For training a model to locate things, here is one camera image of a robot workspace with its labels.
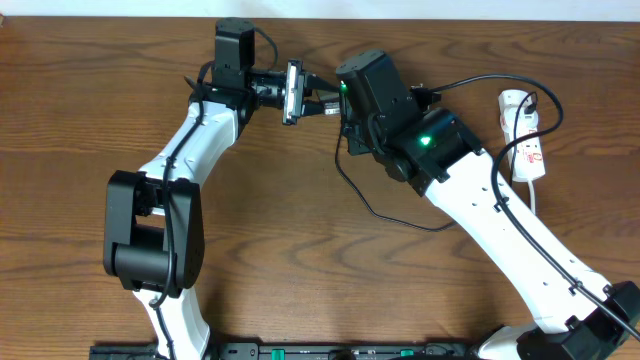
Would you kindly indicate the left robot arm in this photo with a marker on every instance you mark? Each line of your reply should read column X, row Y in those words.
column 154, row 234

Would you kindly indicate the Galaxy S25 Ultra smartphone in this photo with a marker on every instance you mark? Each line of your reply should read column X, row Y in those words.
column 332, row 108

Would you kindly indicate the white power strip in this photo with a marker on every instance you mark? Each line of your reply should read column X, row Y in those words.
column 528, row 164

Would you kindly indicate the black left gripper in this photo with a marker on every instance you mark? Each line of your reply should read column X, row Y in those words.
column 295, row 106

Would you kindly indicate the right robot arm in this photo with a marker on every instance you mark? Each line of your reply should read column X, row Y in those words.
column 576, row 312

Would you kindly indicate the white USB charger plug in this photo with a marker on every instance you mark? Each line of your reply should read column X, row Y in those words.
column 518, row 110

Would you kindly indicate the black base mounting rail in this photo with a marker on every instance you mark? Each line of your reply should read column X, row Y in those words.
column 256, row 351

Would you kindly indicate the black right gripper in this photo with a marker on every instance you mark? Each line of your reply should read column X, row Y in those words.
column 355, row 145

